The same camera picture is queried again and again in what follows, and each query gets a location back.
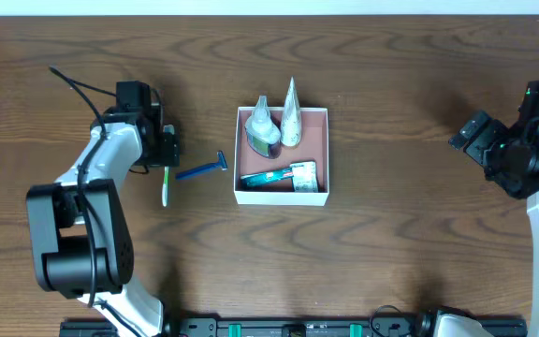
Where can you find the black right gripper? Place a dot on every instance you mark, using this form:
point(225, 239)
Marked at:
point(476, 139)

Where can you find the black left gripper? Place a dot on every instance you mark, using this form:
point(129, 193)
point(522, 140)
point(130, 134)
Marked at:
point(169, 153)

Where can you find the green white toothbrush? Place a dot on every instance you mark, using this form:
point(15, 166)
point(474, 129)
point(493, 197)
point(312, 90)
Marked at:
point(165, 187)

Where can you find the clear spray bottle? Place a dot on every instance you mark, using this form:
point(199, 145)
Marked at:
point(263, 135)

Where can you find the red teal toothpaste tube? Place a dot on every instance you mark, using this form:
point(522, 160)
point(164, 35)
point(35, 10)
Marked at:
point(253, 181)

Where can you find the white cream tube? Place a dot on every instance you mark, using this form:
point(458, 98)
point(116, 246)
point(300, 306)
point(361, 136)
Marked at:
point(291, 124)

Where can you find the green soap packet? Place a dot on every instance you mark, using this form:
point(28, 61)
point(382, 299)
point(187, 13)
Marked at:
point(304, 178)

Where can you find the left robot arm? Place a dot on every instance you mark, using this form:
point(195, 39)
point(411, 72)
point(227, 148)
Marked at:
point(81, 244)

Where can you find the blue disposable razor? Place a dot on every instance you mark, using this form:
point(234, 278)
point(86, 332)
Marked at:
point(220, 164)

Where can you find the white open cardboard box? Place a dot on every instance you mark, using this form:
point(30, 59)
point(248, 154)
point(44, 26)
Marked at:
point(314, 146)

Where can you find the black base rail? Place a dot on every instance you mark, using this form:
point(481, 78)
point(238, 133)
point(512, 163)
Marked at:
point(209, 327)

